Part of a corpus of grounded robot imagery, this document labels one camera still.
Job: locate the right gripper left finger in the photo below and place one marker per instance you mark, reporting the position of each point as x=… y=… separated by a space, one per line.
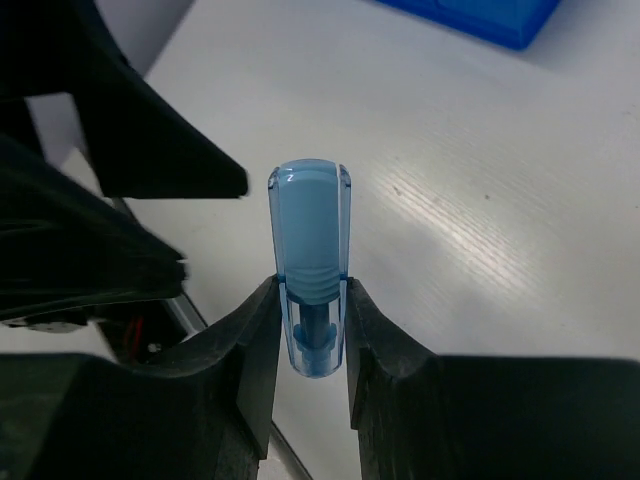
x=200 y=410

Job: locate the blue compartment tray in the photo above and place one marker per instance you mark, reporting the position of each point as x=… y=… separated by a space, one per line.
x=509 y=23

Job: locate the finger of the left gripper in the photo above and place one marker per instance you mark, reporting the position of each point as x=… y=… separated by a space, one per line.
x=138 y=145
x=62 y=247

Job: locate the blue correction tape case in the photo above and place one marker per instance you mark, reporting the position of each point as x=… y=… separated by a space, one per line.
x=310 y=210

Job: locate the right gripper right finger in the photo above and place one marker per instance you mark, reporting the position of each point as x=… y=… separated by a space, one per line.
x=420 y=415

